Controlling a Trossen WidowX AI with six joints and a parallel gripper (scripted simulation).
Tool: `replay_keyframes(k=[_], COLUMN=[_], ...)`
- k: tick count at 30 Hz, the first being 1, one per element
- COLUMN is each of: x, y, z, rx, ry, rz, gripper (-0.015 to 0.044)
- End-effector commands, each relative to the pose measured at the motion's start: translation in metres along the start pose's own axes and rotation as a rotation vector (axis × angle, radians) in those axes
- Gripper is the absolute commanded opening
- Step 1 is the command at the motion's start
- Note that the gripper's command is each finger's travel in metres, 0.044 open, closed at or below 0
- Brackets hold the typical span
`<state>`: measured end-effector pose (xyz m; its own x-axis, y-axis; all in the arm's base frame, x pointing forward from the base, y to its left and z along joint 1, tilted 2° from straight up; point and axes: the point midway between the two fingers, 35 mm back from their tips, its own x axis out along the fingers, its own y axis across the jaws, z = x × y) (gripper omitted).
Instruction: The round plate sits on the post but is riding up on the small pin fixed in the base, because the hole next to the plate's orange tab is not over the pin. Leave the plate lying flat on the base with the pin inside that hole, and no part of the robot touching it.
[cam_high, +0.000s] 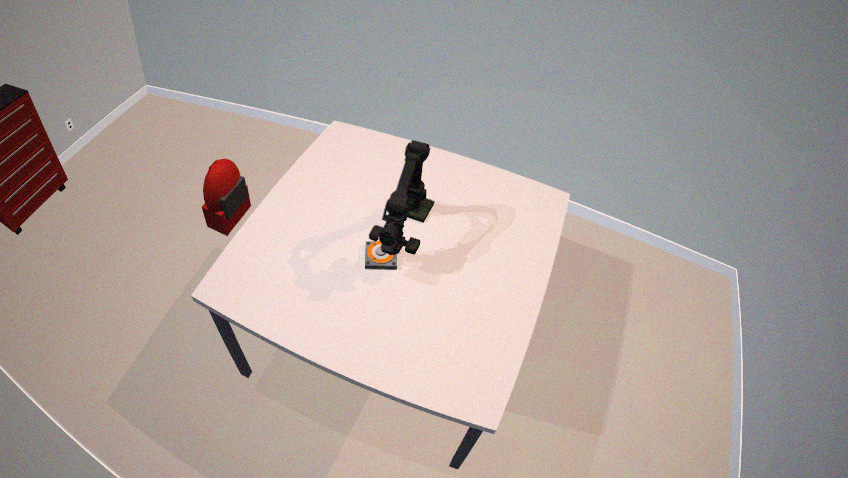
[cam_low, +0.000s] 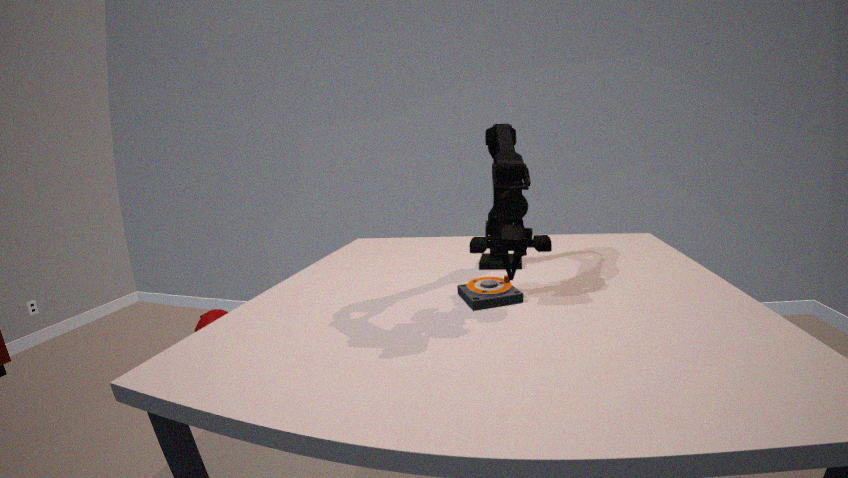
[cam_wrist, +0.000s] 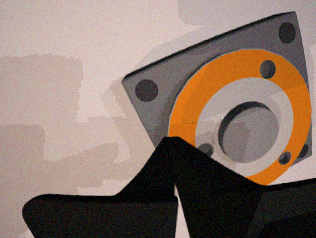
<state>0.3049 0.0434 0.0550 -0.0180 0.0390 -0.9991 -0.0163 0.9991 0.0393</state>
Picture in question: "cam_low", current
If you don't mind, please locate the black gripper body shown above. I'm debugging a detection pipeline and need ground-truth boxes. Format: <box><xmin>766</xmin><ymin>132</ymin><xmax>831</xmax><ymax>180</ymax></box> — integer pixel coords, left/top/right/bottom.
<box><xmin>470</xmin><ymin>214</ymin><xmax>551</xmax><ymax>254</ymax></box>

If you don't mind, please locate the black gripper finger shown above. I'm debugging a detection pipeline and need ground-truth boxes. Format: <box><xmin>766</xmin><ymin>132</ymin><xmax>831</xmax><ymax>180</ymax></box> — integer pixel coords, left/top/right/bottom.
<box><xmin>511</xmin><ymin>251</ymin><xmax>527</xmax><ymax>280</ymax></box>
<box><xmin>495</xmin><ymin>251</ymin><xmax>511</xmax><ymax>280</ymax></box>

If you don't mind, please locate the orange round plate with holes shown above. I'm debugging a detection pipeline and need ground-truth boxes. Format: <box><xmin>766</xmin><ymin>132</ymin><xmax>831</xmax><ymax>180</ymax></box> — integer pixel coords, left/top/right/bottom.
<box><xmin>467</xmin><ymin>275</ymin><xmax>512</xmax><ymax>297</ymax></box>

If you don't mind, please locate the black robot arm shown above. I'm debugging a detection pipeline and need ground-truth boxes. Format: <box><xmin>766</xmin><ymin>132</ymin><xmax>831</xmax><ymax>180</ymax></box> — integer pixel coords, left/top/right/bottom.
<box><xmin>485</xmin><ymin>124</ymin><xmax>533</xmax><ymax>252</ymax></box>

